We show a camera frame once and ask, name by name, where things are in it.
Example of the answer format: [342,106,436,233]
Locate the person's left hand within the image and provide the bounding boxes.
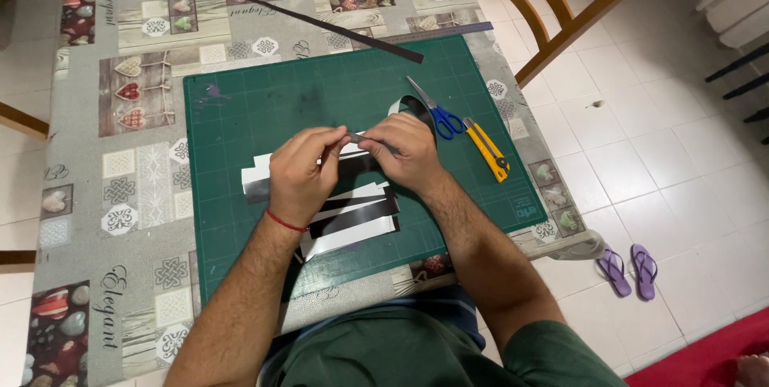
[268,125,353,228]

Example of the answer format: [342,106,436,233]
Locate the person's right hand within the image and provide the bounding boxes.
[358,112,450,197]

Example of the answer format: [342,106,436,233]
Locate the curled black white strip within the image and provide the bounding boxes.
[347,95,438,156]

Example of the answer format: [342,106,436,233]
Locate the pile of black white strips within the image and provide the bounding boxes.
[242,149,401,263]

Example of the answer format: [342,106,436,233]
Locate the yellow utility knife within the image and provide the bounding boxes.
[462,117,511,184]

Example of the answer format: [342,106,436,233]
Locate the green cutting mat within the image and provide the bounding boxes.
[183,35,549,306]

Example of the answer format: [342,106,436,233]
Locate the dark steel ruler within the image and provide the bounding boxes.
[375,22,495,47]

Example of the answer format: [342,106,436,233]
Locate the long thin black strip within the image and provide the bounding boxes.
[161,0,425,65]

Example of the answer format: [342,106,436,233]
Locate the person's blue shorts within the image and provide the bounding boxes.
[297,285,486,352]

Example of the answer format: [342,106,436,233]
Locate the patterned grey tablecloth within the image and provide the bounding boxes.
[21,0,604,387]

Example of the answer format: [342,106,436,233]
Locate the person's green shirt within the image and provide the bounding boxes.
[264,306,628,387]

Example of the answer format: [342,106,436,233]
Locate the wooden chair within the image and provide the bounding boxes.
[465,0,676,89]
[0,101,50,266]

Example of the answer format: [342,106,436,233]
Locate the purple flip flop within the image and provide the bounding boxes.
[631,244,658,302]
[596,245,633,298]

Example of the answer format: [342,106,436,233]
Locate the black furniture legs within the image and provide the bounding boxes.
[705,43,769,146]

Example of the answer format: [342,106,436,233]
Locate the red rug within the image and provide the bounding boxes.
[625,308,769,387]

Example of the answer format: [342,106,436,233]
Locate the blue handled scissors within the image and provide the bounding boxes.
[406,76,466,141]

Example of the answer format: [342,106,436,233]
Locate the red string bracelet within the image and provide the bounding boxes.
[266,207,311,233]

